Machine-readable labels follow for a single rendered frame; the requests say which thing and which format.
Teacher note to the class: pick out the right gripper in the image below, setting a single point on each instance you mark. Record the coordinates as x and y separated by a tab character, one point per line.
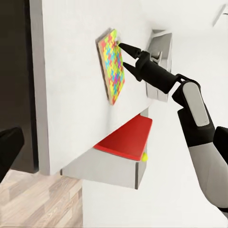
144	68

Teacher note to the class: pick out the desk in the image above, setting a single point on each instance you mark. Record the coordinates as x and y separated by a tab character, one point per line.
52	85

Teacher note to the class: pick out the tennis ball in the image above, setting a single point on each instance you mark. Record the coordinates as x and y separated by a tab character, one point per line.
144	157

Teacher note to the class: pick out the jigsaw puzzle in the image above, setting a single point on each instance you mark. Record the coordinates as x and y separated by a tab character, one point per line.
113	65

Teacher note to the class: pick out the toy box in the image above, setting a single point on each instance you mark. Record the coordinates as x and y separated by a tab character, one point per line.
160	43

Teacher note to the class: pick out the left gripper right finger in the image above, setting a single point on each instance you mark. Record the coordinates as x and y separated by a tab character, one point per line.
220	140

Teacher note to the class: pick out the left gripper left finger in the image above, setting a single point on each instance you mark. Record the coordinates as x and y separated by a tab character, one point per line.
11	142

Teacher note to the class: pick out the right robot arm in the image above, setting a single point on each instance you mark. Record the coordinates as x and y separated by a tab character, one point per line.
197	126

